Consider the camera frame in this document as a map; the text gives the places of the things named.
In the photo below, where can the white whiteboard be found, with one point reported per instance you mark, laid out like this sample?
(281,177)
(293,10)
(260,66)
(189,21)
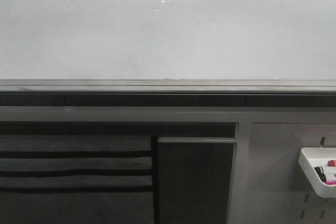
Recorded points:
(168,39)

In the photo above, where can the white plastic marker tray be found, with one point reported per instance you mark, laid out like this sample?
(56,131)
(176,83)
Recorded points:
(311,157)

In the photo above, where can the red capped marker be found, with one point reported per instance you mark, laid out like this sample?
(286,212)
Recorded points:
(331,163)

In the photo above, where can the grey aluminium whiteboard ledge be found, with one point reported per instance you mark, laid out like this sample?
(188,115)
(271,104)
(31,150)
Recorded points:
(217,86)

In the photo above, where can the pink capped marker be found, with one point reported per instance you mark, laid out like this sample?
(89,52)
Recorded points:
(328,178)

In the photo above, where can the grey fabric pocket organizer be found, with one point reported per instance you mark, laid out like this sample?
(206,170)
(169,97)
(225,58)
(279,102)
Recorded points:
(77,179)

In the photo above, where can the dark grey panel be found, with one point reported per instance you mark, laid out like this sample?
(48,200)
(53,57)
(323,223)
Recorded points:
(194,180)

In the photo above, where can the grey metal pegboard frame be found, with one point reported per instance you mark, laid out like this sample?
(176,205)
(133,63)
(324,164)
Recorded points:
(267,184)

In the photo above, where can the black capped marker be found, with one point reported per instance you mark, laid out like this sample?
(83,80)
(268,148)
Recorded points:
(324,169)

